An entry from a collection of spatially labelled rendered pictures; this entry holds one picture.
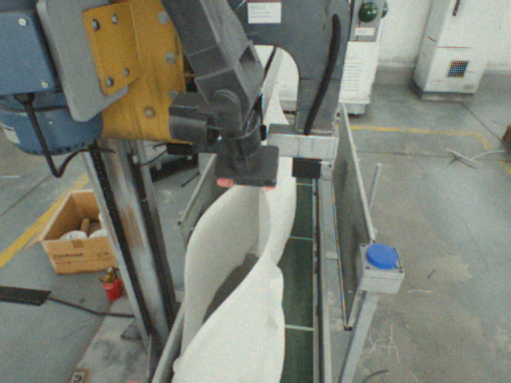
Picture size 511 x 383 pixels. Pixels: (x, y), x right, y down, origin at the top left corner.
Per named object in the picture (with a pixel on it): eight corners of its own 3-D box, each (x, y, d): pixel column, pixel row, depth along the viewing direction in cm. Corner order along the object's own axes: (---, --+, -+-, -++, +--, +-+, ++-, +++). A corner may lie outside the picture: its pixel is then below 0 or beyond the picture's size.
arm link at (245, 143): (251, 137, 43) (261, 103, 45) (202, 128, 44) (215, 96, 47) (255, 164, 49) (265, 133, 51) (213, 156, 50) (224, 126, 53)
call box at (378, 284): (398, 294, 70) (405, 274, 66) (358, 289, 71) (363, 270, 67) (390, 265, 76) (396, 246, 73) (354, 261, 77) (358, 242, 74)
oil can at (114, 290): (114, 312, 156) (101, 278, 142) (99, 310, 157) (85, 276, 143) (129, 286, 168) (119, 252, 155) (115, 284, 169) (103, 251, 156)
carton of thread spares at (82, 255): (135, 270, 177) (125, 236, 163) (33, 276, 173) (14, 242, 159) (153, 209, 220) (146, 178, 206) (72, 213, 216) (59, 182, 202)
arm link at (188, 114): (237, 95, 37) (257, 58, 43) (145, 82, 40) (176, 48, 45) (243, 170, 47) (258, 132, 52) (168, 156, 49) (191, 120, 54)
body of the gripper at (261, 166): (222, 149, 59) (213, 122, 52) (279, 152, 57) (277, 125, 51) (215, 181, 56) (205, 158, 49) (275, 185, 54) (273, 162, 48)
